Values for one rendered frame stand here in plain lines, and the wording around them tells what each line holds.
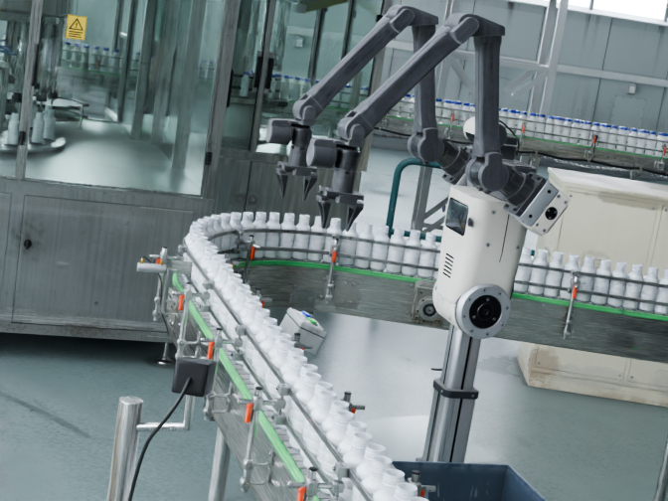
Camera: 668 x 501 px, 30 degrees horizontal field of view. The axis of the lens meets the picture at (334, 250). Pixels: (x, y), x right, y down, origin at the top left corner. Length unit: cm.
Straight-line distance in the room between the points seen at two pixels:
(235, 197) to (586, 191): 247
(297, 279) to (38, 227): 191
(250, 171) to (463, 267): 494
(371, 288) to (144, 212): 187
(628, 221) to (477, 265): 368
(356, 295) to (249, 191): 369
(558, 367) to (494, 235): 381
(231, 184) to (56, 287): 228
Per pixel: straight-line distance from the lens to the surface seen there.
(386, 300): 466
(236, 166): 822
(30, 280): 624
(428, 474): 295
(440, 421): 359
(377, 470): 227
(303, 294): 464
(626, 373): 724
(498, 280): 345
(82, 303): 629
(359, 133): 304
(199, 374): 172
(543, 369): 716
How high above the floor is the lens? 196
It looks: 11 degrees down
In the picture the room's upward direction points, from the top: 9 degrees clockwise
